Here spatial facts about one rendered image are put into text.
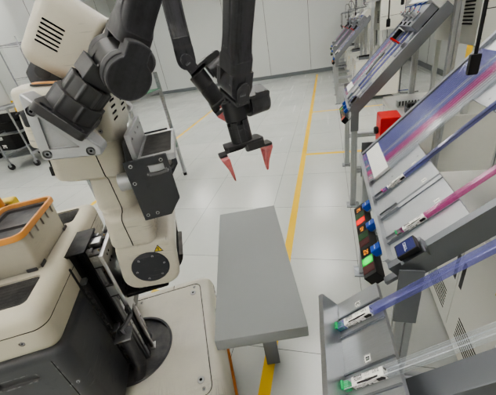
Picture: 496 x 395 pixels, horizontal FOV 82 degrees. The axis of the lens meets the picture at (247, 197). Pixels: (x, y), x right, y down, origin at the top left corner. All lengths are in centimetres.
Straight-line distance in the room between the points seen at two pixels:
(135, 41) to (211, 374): 100
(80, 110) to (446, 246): 76
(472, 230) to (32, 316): 95
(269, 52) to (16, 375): 918
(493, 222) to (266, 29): 904
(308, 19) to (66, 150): 897
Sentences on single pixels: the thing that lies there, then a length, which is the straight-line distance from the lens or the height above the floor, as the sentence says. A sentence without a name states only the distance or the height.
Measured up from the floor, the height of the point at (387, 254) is 73.
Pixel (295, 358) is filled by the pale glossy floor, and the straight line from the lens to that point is 145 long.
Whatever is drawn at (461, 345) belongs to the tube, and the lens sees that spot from 49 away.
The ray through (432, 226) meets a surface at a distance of 79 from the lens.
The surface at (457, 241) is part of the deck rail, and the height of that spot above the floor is 81.
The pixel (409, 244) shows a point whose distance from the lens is 72.
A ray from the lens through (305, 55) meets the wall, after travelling 941.
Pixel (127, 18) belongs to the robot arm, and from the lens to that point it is 55.
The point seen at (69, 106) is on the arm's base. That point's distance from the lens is 57.
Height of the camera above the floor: 125
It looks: 29 degrees down
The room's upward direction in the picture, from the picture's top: 11 degrees counter-clockwise
